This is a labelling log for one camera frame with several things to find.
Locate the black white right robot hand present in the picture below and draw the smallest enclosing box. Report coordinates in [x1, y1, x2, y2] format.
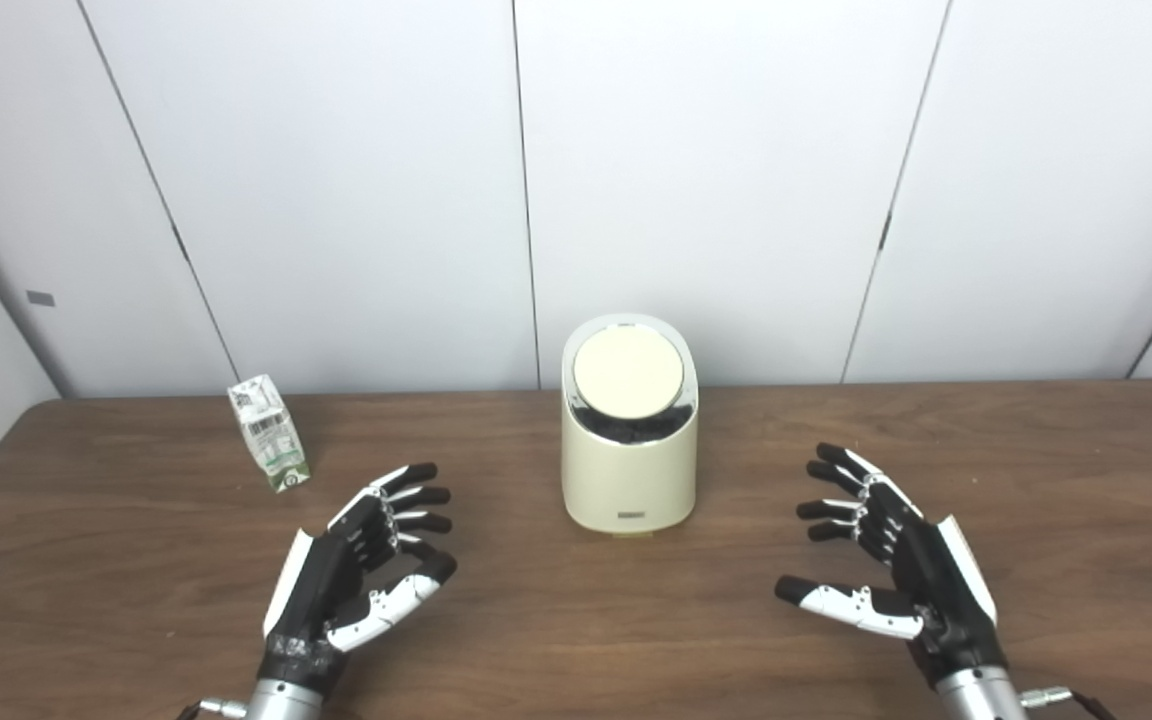
[774, 443, 1009, 686]

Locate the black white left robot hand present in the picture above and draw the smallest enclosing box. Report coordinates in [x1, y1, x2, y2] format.
[261, 462, 459, 691]

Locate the white green milk carton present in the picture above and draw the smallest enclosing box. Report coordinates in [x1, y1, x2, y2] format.
[227, 374, 311, 493]

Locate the round cream bin lid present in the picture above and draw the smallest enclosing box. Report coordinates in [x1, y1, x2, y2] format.
[573, 325, 685, 419]

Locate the cream-colored bin body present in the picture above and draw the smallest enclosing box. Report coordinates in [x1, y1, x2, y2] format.
[561, 313, 699, 538]

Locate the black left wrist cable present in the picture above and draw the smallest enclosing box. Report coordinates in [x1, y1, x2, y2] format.
[176, 697, 251, 720]

